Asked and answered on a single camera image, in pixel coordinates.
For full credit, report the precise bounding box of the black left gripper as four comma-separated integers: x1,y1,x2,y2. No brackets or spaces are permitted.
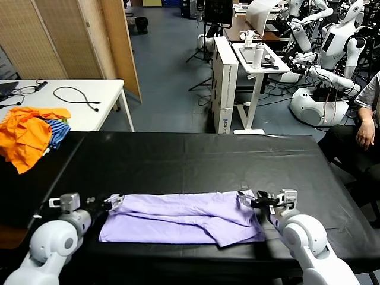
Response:
86,194,125,213

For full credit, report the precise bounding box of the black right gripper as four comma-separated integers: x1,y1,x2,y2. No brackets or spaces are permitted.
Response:
236,190,281,214

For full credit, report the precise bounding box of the lavender t-shirt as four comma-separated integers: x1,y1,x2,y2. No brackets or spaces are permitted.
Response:
98,191,266,248

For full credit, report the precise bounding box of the person's forearm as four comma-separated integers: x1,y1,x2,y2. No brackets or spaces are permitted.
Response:
358,106,375,122

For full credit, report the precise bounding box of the person's bare hand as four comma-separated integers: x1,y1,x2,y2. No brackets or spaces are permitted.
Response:
355,114,376,151

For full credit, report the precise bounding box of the black table cover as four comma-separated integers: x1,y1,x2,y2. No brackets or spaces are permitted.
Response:
0,132,87,229
17,131,380,268

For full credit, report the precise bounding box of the blue striped garment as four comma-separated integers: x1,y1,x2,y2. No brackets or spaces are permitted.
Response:
44,118,72,150

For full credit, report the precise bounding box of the white table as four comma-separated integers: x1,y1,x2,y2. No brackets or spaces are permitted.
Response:
0,79,136,133

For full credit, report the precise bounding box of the white standing desk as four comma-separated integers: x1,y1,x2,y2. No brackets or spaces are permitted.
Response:
231,43,291,136

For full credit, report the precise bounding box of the seated person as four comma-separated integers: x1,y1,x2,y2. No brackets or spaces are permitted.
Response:
317,124,380,214

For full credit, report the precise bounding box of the tall white cardboard box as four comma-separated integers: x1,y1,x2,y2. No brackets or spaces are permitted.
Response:
212,36,239,134

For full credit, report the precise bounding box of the orange garment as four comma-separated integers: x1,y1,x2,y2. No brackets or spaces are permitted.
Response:
0,107,72,175

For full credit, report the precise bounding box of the white water bottle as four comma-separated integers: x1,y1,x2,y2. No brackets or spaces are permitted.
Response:
252,42,265,70

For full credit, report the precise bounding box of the grey tablet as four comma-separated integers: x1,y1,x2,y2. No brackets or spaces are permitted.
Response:
239,46,278,65

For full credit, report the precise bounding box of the dark laptop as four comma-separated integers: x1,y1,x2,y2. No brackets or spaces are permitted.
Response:
0,81,20,102

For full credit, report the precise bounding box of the grey person's shirt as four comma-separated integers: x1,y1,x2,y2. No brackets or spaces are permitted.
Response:
354,71,380,119

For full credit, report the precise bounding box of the black tripod stand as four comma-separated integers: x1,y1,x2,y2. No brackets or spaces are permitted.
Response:
185,22,214,64

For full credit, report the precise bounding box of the white humanoid robot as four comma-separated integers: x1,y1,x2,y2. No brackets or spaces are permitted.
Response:
289,0,366,128

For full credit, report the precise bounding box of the brown wooden desk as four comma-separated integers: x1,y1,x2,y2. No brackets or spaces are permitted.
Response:
224,16,290,44

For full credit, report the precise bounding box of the wooden folding screen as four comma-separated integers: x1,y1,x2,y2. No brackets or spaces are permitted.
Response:
0,0,143,104

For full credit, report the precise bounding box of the black waste bin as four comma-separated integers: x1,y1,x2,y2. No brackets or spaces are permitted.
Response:
135,17,149,36

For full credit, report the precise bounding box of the curved white panel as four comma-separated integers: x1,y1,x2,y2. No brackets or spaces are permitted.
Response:
246,0,281,37

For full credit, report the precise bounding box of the black monitor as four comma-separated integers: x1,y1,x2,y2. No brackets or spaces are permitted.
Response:
204,0,234,24

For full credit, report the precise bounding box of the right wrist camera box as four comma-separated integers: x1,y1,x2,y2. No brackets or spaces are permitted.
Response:
277,189,298,208

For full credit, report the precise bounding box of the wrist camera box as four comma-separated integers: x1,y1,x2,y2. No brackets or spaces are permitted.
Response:
49,192,81,212
277,189,298,208

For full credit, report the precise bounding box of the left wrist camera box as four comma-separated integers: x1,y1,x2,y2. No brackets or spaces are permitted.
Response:
49,192,81,212

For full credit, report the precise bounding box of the thick black cable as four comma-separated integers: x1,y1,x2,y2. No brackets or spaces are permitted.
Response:
53,86,101,113

